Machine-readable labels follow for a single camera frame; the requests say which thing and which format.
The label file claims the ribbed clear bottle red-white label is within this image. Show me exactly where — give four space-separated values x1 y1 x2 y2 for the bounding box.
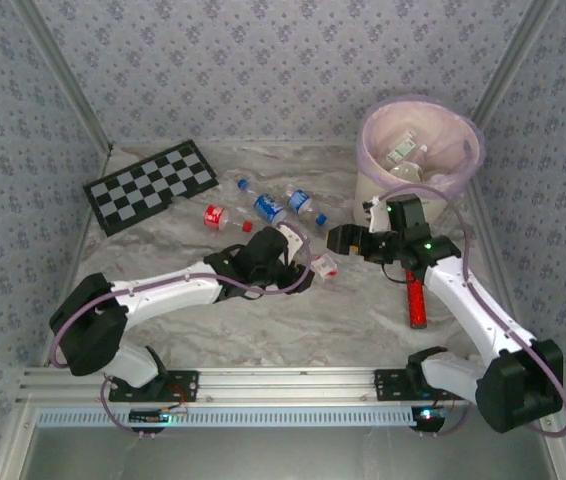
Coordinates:
311 253 340 285

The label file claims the blue Pepsi label bottle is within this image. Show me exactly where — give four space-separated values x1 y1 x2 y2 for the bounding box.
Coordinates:
236 178 288 227

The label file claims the cream plastic bin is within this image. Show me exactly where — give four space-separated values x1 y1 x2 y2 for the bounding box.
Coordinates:
354 167 452 229

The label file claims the blue label clear bottle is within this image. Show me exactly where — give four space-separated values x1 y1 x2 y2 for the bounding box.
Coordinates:
286 188 328 226

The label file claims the red Coca-Cola label bottle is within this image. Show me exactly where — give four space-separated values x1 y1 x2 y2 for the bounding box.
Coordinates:
203 204 254 234

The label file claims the black grey checkerboard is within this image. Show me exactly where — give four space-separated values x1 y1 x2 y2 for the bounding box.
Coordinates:
81 138 219 239

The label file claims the grey metal panel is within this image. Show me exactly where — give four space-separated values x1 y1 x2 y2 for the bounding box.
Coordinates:
12 404 566 480

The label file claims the right controller board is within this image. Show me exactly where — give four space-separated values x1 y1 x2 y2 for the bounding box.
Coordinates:
410 406 447 434

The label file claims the controller board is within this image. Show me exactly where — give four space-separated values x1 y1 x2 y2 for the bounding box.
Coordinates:
410 406 447 434
129 408 172 427

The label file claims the left controller board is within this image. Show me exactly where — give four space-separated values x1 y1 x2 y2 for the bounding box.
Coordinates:
129 408 172 427

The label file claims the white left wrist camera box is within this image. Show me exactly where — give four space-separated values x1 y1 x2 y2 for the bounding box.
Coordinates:
275 221 310 251

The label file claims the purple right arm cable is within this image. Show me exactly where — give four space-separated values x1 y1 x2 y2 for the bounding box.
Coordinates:
375 184 566 440

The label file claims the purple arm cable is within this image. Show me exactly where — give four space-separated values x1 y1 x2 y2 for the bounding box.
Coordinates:
48 219 313 440
375 184 566 440

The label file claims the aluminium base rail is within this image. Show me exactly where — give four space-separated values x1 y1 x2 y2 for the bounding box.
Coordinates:
16 366 484 405

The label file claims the light blue slotted cable duct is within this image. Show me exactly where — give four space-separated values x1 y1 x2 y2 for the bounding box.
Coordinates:
36 404 427 429

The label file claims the aluminium frame post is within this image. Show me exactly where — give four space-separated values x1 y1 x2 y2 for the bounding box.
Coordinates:
12 0 114 151
472 0 562 121

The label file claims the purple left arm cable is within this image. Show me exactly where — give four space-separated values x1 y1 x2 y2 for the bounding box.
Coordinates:
48 219 313 440

